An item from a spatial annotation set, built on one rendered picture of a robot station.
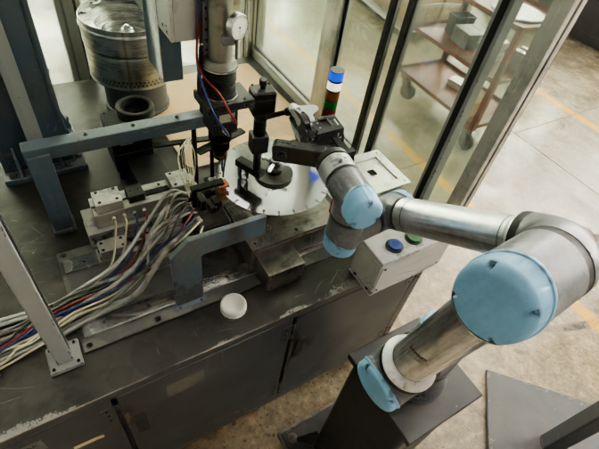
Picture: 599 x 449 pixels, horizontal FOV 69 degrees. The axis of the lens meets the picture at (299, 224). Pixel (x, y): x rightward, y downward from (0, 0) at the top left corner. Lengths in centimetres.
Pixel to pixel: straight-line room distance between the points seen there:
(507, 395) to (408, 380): 134
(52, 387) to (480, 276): 94
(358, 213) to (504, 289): 31
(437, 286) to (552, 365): 62
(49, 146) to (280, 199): 59
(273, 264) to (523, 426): 138
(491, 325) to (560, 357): 188
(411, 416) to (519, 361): 127
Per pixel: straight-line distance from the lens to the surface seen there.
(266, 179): 123
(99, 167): 163
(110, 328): 120
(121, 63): 167
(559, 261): 65
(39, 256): 140
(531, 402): 227
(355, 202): 80
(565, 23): 112
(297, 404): 191
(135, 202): 132
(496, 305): 62
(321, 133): 93
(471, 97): 123
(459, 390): 124
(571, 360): 253
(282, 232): 125
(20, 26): 142
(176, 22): 97
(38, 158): 126
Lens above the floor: 177
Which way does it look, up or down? 46 degrees down
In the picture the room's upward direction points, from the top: 11 degrees clockwise
